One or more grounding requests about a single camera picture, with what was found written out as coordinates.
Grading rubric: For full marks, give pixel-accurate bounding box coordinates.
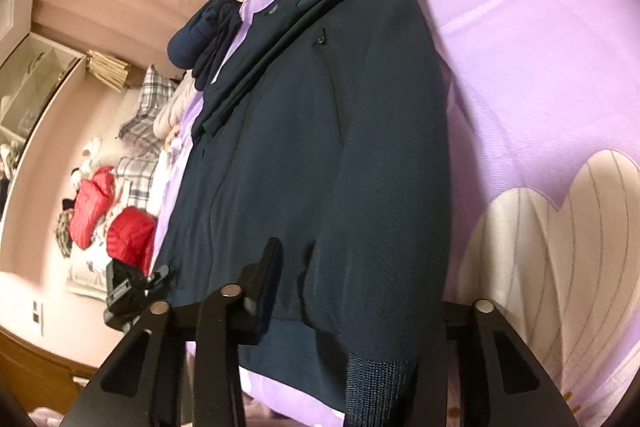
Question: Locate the wooden bedside cabinet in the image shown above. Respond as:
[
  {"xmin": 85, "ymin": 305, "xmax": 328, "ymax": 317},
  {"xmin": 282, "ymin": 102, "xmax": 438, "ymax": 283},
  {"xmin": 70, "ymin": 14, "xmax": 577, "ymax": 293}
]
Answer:
[{"xmin": 0, "ymin": 324, "xmax": 103, "ymax": 410}]

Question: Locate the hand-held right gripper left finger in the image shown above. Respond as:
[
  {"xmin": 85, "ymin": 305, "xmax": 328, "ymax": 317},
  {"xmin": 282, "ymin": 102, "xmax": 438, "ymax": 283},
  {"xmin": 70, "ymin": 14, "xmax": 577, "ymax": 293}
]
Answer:
[{"xmin": 75, "ymin": 236, "xmax": 284, "ymax": 427}]

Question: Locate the red down jacket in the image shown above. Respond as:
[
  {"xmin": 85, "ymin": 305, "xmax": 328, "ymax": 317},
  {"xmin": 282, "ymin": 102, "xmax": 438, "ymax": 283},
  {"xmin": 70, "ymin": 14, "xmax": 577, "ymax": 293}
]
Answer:
[
  {"xmin": 107, "ymin": 206, "xmax": 157, "ymax": 268},
  {"xmin": 69, "ymin": 166, "xmax": 119, "ymax": 251}
]

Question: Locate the beige quilt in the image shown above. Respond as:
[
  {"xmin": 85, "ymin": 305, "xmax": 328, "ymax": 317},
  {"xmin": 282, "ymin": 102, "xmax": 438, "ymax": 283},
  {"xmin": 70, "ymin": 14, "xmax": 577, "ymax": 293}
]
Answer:
[{"xmin": 152, "ymin": 74, "xmax": 202, "ymax": 144}]

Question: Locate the navy zip jacket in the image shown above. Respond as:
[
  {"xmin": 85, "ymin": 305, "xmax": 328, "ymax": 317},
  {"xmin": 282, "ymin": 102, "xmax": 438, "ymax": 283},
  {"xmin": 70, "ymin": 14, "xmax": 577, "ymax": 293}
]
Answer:
[{"xmin": 155, "ymin": 0, "xmax": 453, "ymax": 427}]

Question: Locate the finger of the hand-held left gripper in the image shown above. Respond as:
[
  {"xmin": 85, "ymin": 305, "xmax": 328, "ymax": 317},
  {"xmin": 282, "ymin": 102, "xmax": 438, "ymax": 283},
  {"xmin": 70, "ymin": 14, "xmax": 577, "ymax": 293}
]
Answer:
[{"xmin": 145, "ymin": 263, "xmax": 172, "ymax": 298}]

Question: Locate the person's pink fleece clothing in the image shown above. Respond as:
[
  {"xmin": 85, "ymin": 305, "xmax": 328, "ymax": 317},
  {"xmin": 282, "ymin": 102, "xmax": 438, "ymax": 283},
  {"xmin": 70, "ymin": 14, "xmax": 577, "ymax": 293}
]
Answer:
[{"xmin": 27, "ymin": 407, "xmax": 71, "ymax": 427}]

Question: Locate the hanging paper bundle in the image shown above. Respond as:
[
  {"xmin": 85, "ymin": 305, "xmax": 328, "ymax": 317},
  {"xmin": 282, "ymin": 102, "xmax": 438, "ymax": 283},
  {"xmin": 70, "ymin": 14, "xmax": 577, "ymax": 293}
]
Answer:
[{"xmin": 86, "ymin": 50, "xmax": 132, "ymax": 94}]

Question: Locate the purple floral bed sheet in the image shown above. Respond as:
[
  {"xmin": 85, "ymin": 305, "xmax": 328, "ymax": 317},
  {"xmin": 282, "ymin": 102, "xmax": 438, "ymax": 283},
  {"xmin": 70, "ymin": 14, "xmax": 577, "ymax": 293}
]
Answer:
[{"xmin": 150, "ymin": 0, "xmax": 640, "ymax": 427}]

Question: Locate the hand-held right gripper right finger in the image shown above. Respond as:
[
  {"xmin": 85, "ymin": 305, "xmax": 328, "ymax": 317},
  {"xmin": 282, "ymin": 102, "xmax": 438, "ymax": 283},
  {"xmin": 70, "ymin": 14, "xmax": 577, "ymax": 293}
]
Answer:
[{"xmin": 422, "ymin": 298, "xmax": 571, "ymax": 427}]

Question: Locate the white wall shelf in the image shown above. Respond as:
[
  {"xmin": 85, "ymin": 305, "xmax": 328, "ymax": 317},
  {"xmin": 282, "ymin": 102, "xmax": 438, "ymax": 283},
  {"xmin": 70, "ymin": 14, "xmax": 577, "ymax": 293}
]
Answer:
[{"xmin": 0, "ymin": 32, "xmax": 84, "ymax": 148}]

